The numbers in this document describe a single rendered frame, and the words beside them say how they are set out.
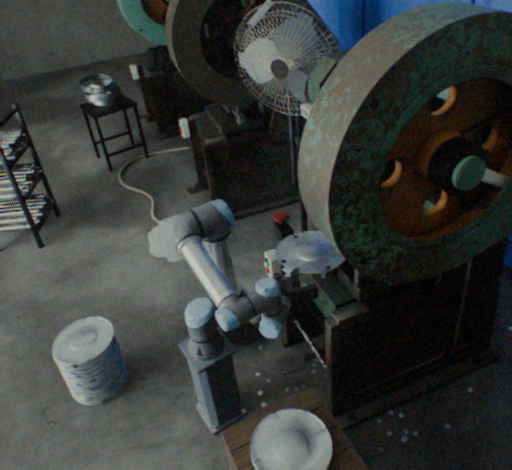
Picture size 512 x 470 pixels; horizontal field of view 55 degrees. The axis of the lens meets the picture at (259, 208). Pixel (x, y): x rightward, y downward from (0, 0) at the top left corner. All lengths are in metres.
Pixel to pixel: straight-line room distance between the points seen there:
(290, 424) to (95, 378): 1.02
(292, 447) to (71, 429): 1.17
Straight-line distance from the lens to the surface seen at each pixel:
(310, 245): 2.01
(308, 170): 1.35
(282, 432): 1.96
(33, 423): 2.78
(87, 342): 2.54
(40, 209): 3.86
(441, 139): 1.47
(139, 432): 2.53
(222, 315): 1.53
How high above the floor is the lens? 2.04
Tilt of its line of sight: 33 degrees down
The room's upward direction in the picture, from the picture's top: 7 degrees counter-clockwise
